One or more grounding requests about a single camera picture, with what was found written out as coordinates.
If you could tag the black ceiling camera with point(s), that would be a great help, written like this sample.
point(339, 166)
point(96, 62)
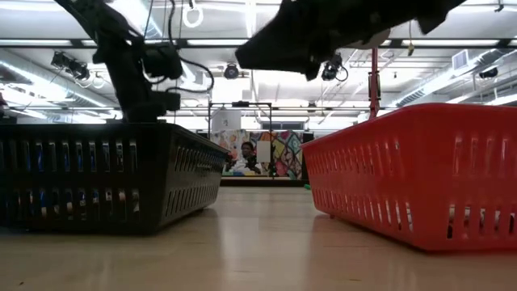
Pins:
point(231, 71)

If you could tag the white paper sign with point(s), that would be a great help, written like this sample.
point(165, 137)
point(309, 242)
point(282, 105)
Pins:
point(263, 151)

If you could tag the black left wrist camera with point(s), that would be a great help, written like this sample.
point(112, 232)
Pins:
point(161, 60)

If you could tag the white board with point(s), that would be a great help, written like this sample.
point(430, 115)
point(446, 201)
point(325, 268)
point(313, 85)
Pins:
point(226, 120)

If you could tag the red plastic basket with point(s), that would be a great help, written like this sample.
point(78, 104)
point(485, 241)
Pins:
point(404, 169)

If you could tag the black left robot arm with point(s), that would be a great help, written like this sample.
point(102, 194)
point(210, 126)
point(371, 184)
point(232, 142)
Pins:
point(101, 20)

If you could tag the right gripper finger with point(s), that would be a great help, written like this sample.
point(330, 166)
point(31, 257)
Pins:
point(270, 48)

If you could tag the black ceiling spotlight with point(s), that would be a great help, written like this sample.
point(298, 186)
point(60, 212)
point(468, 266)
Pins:
point(488, 73)
point(70, 64)
point(331, 69)

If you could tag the black plastic basket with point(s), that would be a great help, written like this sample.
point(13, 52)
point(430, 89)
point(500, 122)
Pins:
point(149, 174)

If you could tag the black aluminium table frame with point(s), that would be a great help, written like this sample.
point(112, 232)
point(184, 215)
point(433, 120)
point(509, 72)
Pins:
point(262, 182)

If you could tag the ceiling light panel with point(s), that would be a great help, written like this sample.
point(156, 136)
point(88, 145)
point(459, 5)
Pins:
point(214, 42)
point(448, 42)
point(34, 42)

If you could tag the white ceiling vent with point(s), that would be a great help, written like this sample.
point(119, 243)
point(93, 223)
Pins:
point(460, 60)

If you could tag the person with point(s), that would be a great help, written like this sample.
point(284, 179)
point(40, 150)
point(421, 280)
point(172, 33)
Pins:
point(247, 159)

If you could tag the black metal stand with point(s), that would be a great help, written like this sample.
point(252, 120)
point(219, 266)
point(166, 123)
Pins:
point(240, 104)

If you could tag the colourful patterned wall panel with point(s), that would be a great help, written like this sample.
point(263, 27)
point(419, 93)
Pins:
point(287, 153)

